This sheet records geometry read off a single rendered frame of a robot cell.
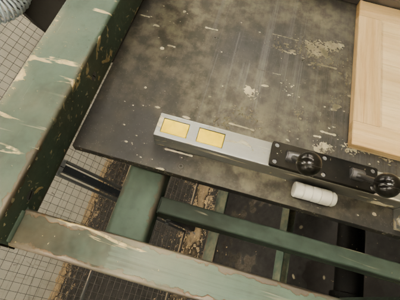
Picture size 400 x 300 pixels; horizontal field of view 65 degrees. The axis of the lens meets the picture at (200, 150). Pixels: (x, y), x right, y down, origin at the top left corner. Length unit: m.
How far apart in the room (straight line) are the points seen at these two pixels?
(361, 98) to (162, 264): 0.54
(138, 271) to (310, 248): 0.34
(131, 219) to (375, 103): 0.57
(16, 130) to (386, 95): 0.74
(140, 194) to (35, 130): 0.22
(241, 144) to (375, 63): 0.41
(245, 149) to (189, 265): 0.23
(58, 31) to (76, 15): 0.05
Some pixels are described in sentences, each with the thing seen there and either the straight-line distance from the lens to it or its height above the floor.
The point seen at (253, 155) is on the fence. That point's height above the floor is 1.49.
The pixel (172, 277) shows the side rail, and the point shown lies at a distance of 0.51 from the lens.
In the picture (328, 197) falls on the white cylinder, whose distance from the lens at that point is 0.62.
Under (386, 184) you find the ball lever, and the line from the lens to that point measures 0.53.
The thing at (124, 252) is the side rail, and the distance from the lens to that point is 0.52.
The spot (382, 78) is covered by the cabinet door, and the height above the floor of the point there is 1.28.
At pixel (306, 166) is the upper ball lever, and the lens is 0.48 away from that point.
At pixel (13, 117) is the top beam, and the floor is 1.84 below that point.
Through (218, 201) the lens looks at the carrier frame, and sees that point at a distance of 1.68.
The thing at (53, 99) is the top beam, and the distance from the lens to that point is 0.59.
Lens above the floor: 1.88
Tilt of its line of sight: 33 degrees down
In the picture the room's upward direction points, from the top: 56 degrees counter-clockwise
